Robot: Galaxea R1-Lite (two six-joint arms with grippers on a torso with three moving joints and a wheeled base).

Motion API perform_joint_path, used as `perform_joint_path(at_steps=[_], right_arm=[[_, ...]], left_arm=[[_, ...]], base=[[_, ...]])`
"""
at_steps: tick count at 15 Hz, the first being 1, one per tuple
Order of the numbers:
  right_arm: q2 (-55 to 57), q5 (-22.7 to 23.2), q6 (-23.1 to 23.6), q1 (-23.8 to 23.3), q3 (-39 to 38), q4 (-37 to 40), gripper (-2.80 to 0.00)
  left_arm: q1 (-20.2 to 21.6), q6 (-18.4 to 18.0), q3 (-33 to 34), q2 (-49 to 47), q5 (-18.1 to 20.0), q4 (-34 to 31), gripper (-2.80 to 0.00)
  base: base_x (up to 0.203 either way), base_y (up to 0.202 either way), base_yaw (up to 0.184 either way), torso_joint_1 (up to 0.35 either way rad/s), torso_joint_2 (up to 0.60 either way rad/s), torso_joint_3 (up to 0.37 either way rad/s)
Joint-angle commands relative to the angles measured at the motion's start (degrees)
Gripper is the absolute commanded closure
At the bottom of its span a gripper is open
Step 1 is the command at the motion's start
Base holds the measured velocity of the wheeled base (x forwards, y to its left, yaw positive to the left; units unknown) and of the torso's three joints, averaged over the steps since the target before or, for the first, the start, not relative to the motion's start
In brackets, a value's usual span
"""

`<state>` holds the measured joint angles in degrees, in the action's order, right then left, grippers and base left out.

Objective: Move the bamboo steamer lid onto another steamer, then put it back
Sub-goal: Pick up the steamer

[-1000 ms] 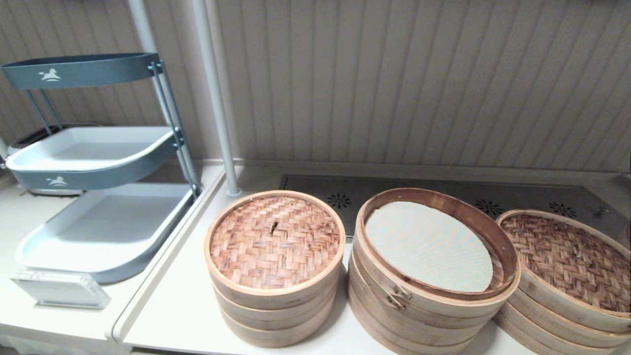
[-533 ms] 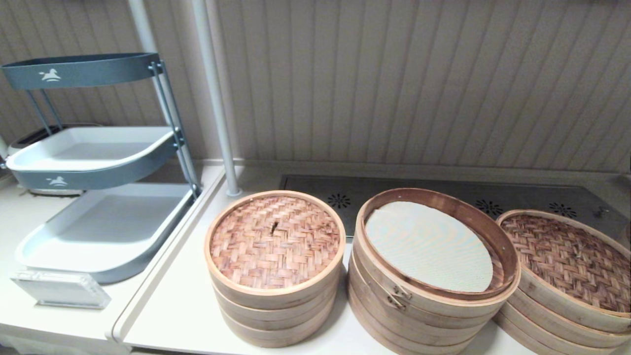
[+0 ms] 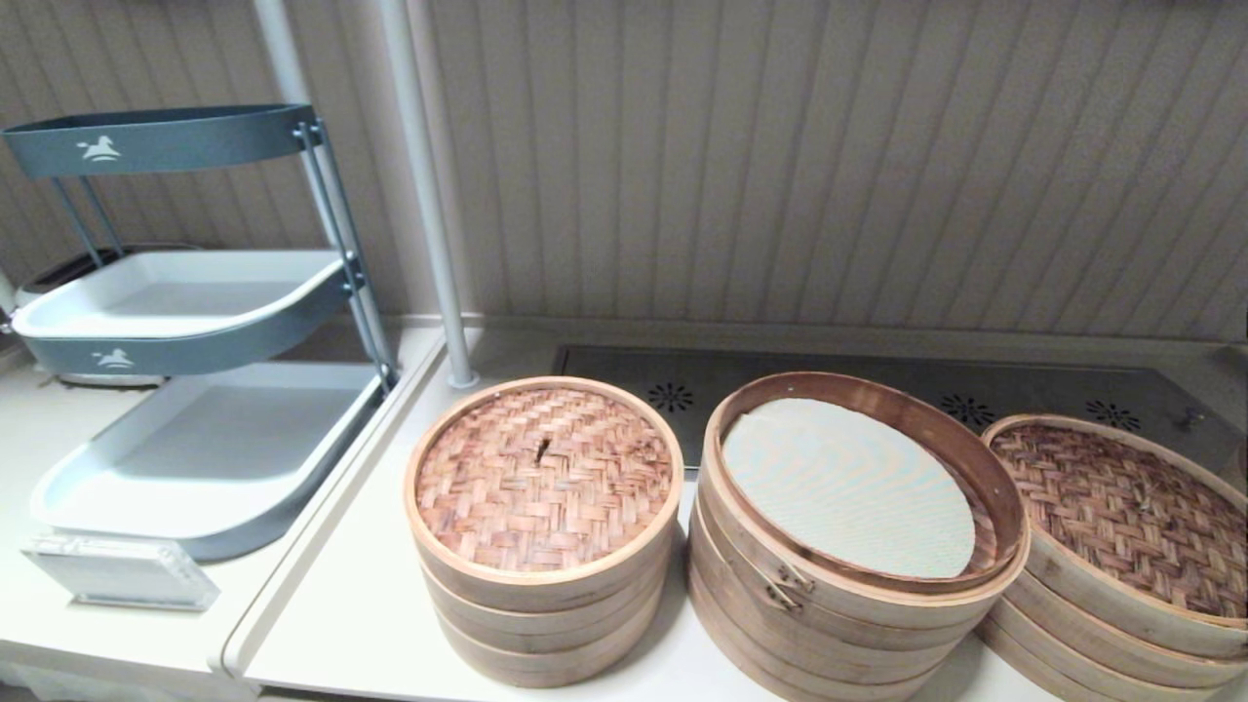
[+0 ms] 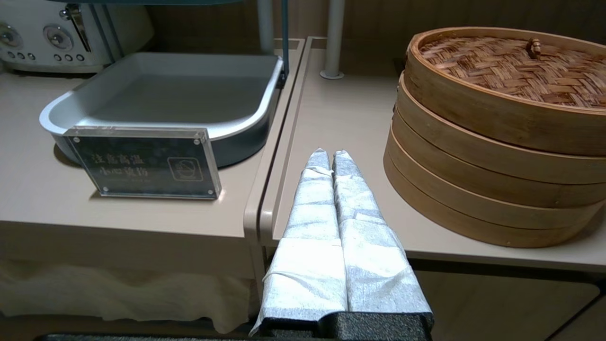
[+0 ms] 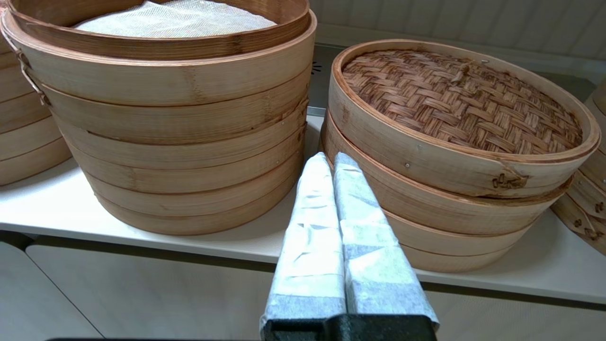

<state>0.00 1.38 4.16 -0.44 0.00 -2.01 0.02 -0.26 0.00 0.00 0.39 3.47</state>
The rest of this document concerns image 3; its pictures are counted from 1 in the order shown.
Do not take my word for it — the small woven bamboo steamer lid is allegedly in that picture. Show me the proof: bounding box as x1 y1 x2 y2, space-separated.
404 376 685 615

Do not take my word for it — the white round support pole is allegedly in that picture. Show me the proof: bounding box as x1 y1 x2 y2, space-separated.
378 0 480 389
252 0 315 110

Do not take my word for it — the large bamboo steamer basket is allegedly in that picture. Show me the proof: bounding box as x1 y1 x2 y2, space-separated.
975 597 1248 702
686 517 986 702
700 370 1033 640

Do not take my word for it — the clear acrylic sign holder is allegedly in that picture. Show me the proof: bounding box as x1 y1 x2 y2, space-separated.
21 533 221 613

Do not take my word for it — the dark steel drain tray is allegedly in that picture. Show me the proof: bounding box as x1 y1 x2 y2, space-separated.
552 345 1247 479

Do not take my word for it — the grey metal rack frame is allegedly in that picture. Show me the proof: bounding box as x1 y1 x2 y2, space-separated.
49 121 400 391

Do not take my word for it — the grey storage rack tray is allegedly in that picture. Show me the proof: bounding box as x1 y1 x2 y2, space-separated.
3 104 319 179
10 250 355 379
29 363 387 564

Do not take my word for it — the right bamboo steamer with lid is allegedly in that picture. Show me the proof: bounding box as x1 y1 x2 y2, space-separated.
1004 570 1248 690

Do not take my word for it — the large woven bamboo steamer lid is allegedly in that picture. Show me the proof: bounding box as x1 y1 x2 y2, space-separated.
981 413 1248 660

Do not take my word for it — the small bamboo steamer basket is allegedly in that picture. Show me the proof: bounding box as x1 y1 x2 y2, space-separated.
419 546 676 656
434 604 666 690

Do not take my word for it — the white round steamer liner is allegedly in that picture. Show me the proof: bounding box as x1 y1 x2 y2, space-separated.
721 396 977 580

